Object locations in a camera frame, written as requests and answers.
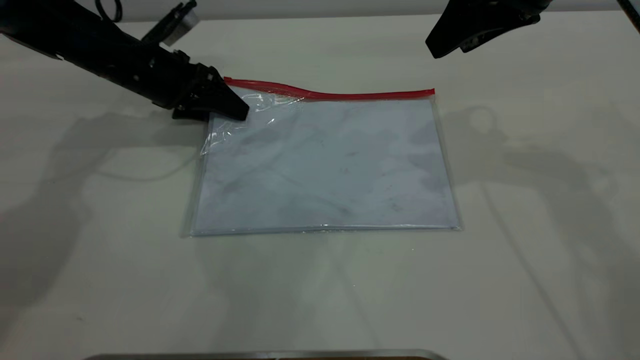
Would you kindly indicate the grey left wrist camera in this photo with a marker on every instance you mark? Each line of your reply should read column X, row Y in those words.
column 172, row 25

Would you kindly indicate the clear plastic red-zip bag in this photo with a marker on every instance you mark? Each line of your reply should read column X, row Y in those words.
column 325, row 165

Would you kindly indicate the grey metal edge strip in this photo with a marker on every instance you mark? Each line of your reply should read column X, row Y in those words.
column 270, row 355

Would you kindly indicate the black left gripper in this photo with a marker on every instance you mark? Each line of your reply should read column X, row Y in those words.
column 182, row 80

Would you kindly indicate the pale blue sheet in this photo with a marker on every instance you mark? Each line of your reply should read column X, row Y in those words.
column 330, row 170

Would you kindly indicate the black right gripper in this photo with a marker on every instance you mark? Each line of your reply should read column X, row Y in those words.
column 500, row 7

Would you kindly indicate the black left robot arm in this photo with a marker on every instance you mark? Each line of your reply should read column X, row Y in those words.
column 85, row 42

